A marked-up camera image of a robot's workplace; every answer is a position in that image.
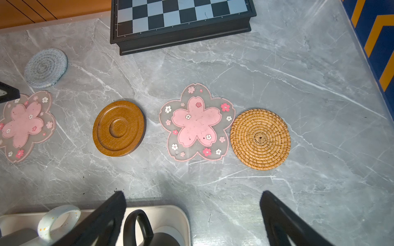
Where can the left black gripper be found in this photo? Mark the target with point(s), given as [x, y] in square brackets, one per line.
[8, 93]

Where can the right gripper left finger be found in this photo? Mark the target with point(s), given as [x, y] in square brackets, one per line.
[101, 228]

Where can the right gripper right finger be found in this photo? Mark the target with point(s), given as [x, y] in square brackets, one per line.
[285, 227]

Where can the pink flower coaster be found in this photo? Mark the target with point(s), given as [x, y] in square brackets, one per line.
[26, 121]
[197, 124]

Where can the grey woven round coaster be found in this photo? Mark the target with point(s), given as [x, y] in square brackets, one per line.
[46, 68]

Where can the rattan woven round coaster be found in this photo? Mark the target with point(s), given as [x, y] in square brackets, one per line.
[260, 139]

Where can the brown wooden round coaster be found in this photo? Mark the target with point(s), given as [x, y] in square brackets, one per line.
[119, 128]

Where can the white speckled mug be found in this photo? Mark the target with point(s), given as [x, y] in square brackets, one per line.
[38, 229]

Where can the black mug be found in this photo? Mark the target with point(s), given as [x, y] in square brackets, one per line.
[164, 236]

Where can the cream serving tray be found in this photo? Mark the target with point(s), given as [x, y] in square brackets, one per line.
[166, 219]

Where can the black chessboard box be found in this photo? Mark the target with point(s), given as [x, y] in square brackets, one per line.
[143, 25]

